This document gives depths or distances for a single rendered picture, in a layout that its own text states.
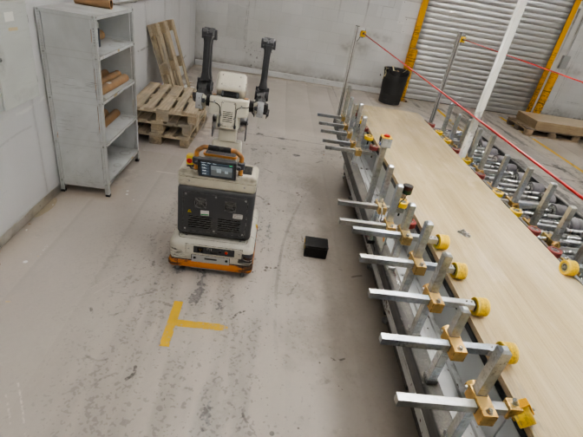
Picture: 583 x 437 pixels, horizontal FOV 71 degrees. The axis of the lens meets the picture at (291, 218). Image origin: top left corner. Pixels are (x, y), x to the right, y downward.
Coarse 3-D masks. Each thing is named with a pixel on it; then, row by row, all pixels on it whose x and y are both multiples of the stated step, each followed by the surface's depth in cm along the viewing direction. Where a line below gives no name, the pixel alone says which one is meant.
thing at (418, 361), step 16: (336, 128) 453; (352, 176) 341; (384, 256) 242; (384, 272) 229; (384, 288) 226; (400, 304) 206; (400, 320) 198; (416, 352) 180; (416, 368) 173; (416, 384) 171; (432, 384) 166; (432, 416) 154; (448, 416) 154; (432, 432) 153
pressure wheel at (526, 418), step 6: (522, 408) 130; (528, 408) 129; (522, 414) 130; (528, 414) 129; (516, 420) 130; (522, 420) 129; (528, 420) 129; (534, 420) 129; (522, 426) 130; (528, 426) 130
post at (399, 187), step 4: (396, 184) 235; (400, 184) 233; (396, 188) 234; (400, 188) 233; (396, 192) 234; (400, 192) 234; (396, 196) 235; (400, 196) 235; (392, 200) 238; (396, 200) 237; (392, 204) 238; (396, 204) 238; (392, 208) 239; (396, 208) 240; (388, 212) 243; (392, 212) 241; (388, 216) 243; (392, 216) 242; (388, 220) 244; (392, 220) 244
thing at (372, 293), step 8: (368, 296) 172; (376, 296) 170; (384, 296) 170; (392, 296) 170; (400, 296) 171; (408, 296) 171; (416, 296) 172; (424, 296) 173; (448, 304) 173; (456, 304) 173; (464, 304) 173; (472, 304) 173
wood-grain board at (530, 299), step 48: (432, 144) 380; (432, 192) 283; (480, 192) 297; (480, 240) 235; (528, 240) 244; (480, 288) 195; (528, 288) 201; (576, 288) 208; (480, 336) 166; (528, 336) 170; (576, 336) 175; (528, 384) 148; (576, 384) 152; (528, 432) 132; (576, 432) 134
